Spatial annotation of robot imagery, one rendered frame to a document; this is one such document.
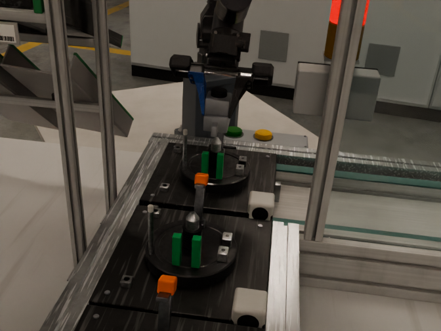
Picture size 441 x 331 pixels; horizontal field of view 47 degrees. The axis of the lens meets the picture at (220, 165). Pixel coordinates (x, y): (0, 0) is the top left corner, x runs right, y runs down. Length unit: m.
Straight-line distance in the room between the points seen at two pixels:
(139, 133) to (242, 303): 0.82
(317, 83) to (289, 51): 3.20
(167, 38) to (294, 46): 1.02
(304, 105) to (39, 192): 0.65
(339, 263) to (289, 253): 0.11
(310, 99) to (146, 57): 3.60
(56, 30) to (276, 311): 0.48
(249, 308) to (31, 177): 0.71
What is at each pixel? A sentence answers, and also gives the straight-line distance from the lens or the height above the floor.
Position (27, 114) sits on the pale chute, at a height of 1.04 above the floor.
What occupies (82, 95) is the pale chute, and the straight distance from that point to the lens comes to 0.93.
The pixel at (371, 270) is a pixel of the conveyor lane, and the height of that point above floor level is 0.91.
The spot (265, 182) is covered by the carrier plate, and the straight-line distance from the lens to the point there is 0.99.
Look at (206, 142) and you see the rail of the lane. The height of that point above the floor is 0.96.
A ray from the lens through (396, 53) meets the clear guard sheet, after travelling 0.75.
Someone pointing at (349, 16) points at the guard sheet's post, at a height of 1.33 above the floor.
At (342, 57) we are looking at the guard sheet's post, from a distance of 0.73.
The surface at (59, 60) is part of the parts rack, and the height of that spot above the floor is 1.25.
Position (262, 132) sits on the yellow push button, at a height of 0.97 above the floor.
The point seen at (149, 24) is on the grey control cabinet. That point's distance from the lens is 4.24.
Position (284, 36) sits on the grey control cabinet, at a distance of 3.93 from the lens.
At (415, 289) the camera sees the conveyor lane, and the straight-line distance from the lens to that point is 0.95.
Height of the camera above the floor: 1.47
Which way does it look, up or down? 29 degrees down
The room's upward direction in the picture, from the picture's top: 3 degrees clockwise
